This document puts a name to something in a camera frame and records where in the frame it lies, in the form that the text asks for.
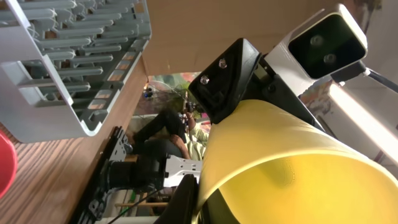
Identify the yellow cup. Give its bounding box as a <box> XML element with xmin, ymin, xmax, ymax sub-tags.
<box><xmin>196</xmin><ymin>100</ymin><xmax>397</xmax><ymax>223</ymax></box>

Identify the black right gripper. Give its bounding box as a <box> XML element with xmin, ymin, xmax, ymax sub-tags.
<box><xmin>188</xmin><ymin>38</ymin><xmax>324</xmax><ymax>131</ymax></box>

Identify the seated person in background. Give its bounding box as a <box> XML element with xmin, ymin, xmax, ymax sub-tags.
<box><xmin>127</xmin><ymin>106</ymin><xmax>209</xmax><ymax>161</ymax></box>

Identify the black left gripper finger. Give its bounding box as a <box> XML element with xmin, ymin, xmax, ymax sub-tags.
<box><xmin>154</xmin><ymin>174</ymin><xmax>198</xmax><ymax>224</ymax></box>

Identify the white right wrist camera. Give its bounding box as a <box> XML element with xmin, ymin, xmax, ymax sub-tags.
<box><xmin>265</xmin><ymin>3</ymin><xmax>368</xmax><ymax>96</ymax></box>

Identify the grey dishwasher rack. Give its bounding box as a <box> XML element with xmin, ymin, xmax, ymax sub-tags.
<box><xmin>1</xmin><ymin>0</ymin><xmax>152</xmax><ymax>142</ymax></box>

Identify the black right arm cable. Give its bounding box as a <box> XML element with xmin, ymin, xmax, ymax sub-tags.
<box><xmin>363</xmin><ymin>68</ymin><xmax>398</xmax><ymax>94</ymax></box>

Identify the red serving tray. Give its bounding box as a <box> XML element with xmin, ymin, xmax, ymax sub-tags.
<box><xmin>0</xmin><ymin>131</ymin><xmax>17</xmax><ymax>198</ymax></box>

